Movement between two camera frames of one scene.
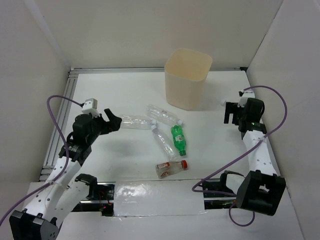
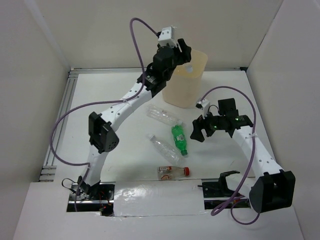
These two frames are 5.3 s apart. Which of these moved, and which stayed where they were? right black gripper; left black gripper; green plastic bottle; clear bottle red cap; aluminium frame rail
Moved: clear bottle red cap; left black gripper; right black gripper
Stayed: aluminium frame rail; green plastic bottle
